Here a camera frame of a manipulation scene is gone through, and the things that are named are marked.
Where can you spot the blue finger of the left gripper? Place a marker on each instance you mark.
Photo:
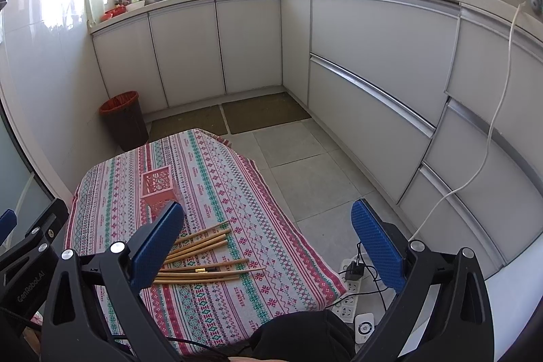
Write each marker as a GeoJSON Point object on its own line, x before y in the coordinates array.
{"type": "Point", "coordinates": [8, 221]}

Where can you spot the brown floor mat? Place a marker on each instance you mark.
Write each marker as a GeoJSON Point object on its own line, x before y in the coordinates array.
{"type": "Point", "coordinates": [262, 112]}
{"type": "Point", "coordinates": [210, 119]}

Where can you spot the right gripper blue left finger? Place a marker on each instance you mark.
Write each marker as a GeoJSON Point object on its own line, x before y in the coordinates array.
{"type": "Point", "coordinates": [151, 244]}

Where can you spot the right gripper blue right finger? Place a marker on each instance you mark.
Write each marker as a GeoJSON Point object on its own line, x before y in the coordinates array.
{"type": "Point", "coordinates": [377, 239]}

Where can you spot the white round device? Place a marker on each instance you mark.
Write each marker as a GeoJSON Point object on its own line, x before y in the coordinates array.
{"type": "Point", "coordinates": [364, 326]}

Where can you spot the black gold-tipped chopstick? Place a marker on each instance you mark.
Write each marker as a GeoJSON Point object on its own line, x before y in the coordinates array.
{"type": "Point", "coordinates": [203, 270]}

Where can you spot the white power strip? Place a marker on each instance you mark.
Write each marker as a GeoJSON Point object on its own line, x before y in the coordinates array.
{"type": "Point", "coordinates": [346, 307]}

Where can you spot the pink perforated utensil holder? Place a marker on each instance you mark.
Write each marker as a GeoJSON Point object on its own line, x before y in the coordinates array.
{"type": "Point", "coordinates": [158, 188]}

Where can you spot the black power adapter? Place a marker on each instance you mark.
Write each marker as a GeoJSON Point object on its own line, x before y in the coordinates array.
{"type": "Point", "coordinates": [354, 271]}

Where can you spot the red-lined dark trash bin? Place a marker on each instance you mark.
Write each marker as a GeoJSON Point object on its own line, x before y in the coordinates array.
{"type": "Point", "coordinates": [124, 120]}

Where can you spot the white kitchen cabinets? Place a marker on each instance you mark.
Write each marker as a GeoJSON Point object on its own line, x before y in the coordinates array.
{"type": "Point", "coordinates": [439, 101]}

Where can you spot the patterned embroidered tablecloth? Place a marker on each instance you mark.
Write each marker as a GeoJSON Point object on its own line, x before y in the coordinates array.
{"type": "Point", "coordinates": [250, 262]}

